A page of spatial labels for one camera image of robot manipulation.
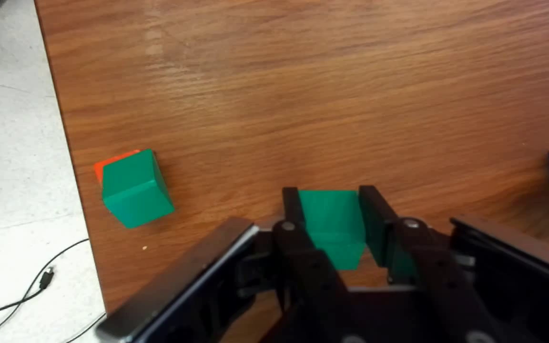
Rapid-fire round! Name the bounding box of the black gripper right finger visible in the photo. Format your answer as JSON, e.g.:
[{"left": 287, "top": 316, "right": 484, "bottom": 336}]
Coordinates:
[{"left": 358, "top": 185, "right": 478, "bottom": 343}]

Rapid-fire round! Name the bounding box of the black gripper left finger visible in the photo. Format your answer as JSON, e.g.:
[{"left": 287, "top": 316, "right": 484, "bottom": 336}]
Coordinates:
[{"left": 270, "top": 187, "right": 358, "bottom": 343}]

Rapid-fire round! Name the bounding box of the green wedge block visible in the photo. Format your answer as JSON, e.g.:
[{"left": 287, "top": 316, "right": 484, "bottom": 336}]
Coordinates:
[{"left": 299, "top": 191, "right": 366, "bottom": 271}]

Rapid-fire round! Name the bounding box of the orange block under green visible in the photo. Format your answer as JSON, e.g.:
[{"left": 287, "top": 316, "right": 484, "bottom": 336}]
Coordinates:
[{"left": 93, "top": 149, "right": 139, "bottom": 187}]

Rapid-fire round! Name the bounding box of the green block on orange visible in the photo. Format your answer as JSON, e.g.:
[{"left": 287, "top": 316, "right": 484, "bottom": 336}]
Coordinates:
[{"left": 101, "top": 149, "right": 175, "bottom": 229}]

